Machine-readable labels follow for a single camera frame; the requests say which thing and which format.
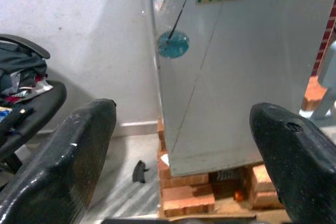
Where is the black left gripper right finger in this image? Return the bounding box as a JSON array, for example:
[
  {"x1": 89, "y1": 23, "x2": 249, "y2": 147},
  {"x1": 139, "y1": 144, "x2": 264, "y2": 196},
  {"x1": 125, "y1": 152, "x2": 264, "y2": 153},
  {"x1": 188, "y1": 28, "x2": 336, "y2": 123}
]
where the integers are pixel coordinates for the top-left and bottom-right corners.
[{"x1": 249, "y1": 102, "x2": 336, "y2": 224}]

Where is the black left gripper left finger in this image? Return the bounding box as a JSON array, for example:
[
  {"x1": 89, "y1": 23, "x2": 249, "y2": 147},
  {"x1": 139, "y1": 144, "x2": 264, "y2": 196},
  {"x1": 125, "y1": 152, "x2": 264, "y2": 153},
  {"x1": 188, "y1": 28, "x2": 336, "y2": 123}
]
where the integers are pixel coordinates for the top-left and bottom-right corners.
[{"x1": 0, "y1": 98, "x2": 117, "y2": 224}]

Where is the silver refrigerator door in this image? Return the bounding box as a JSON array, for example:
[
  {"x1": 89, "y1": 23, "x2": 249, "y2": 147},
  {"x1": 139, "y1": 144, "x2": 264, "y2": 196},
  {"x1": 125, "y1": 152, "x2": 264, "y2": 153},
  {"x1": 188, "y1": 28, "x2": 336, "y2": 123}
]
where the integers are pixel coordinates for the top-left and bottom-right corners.
[{"x1": 150, "y1": 0, "x2": 336, "y2": 178}]

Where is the red brick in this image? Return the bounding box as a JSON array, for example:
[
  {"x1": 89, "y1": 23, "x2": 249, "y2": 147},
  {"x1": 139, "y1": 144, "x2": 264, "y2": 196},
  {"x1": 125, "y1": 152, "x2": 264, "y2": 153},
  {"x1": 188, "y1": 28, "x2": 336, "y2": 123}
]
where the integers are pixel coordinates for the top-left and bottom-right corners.
[
  {"x1": 162, "y1": 193, "x2": 217, "y2": 218},
  {"x1": 159, "y1": 173, "x2": 211, "y2": 196},
  {"x1": 301, "y1": 77, "x2": 329, "y2": 112},
  {"x1": 157, "y1": 150, "x2": 172, "y2": 180},
  {"x1": 251, "y1": 191, "x2": 285, "y2": 209},
  {"x1": 248, "y1": 165, "x2": 277, "y2": 194}
]

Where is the black office chair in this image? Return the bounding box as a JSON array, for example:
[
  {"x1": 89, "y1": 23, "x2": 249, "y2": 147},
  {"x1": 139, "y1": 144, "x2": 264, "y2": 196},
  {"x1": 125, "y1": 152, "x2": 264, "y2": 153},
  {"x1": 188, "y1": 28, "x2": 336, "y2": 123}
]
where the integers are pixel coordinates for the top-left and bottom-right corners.
[{"x1": 0, "y1": 34, "x2": 67, "y2": 175}]

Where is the brown cardboard sheet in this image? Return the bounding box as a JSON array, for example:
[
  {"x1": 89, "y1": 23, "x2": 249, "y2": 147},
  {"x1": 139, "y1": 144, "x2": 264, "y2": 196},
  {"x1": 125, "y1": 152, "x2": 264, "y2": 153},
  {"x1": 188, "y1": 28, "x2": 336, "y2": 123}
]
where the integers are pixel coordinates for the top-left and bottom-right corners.
[{"x1": 166, "y1": 202, "x2": 291, "y2": 222}]

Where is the small black plastic part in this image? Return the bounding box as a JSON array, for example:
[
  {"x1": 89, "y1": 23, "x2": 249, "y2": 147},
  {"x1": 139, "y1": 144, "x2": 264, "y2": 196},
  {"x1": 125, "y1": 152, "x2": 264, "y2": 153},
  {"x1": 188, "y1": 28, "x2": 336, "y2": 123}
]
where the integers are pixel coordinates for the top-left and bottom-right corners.
[{"x1": 132, "y1": 159, "x2": 151, "y2": 184}]

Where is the pile of dark clothes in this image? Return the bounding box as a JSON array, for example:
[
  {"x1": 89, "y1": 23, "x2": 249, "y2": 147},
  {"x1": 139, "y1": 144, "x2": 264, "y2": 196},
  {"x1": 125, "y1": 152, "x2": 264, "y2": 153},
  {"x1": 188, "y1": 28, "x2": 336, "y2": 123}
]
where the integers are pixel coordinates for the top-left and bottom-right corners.
[{"x1": 0, "y1": 41, "x2": 55, "y2": 104}]

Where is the round teal sticker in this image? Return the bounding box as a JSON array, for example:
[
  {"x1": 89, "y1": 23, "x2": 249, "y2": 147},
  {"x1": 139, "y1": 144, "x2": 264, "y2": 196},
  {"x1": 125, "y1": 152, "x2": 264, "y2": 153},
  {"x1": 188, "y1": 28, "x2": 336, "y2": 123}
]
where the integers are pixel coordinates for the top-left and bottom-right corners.
[{"x1": 157, "y1": 31, "x2": 191, "y2": 59}]

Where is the silver refrigerator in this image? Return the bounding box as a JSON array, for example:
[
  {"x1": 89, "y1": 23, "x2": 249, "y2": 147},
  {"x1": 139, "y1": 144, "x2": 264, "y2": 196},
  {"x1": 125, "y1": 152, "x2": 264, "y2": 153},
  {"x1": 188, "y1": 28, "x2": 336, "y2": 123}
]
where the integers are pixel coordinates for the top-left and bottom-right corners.
[{"x1": 143, "y1": 0, "x2": 336, "y2": 178}]

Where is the grey metal frame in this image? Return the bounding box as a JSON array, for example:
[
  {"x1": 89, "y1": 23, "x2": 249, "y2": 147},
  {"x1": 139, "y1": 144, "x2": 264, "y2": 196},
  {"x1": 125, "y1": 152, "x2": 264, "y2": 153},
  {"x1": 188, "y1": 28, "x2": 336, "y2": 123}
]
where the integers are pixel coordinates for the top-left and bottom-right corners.
[{"x1": 312, "y1": 40, "x2": 336, "y2": 120}]

